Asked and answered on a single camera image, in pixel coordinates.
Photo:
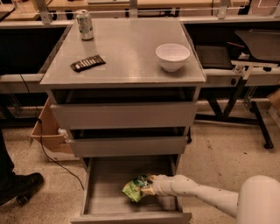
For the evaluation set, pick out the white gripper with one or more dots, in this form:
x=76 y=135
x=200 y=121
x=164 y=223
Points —
x=160 y=185

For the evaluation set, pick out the green rice chip bag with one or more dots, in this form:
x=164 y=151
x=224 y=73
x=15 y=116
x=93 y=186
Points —
x=136 y=187

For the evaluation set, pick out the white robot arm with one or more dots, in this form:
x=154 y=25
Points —
x=257 y=202

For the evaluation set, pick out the grey middle drawer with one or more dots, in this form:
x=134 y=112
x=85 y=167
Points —
x=128 y=146

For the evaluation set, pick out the grey drawer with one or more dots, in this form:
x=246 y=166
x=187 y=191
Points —
x=128 y=146
x=105 y=203
x=125 y=115

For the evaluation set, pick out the grey bottom drawer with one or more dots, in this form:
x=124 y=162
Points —
x=105 y=203

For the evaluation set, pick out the grey top drawer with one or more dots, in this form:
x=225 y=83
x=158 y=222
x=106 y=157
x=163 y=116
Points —
x=125 y=115

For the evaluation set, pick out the grey drawer cabinet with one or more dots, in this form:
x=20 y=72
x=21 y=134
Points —
x=131 y=73

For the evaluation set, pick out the cardboard box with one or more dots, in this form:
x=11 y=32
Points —
x=54 y=139

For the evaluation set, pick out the white ceramic bowl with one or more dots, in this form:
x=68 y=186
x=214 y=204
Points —
x=172 y=57

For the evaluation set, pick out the dark chocolate bar wrapper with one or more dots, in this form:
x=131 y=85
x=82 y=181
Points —
x=85 y=64

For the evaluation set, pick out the black shoe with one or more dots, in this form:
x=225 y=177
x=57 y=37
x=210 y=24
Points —
x=21 y=188

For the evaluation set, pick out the dark trouser leg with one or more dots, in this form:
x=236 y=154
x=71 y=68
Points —
x=6 y=165

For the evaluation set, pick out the silver green soda can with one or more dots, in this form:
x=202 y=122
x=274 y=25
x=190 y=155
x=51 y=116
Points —
x=84 y=24

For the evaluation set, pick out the black table frame leg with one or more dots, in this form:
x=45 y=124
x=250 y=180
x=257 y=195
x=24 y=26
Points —
x=223 y=115

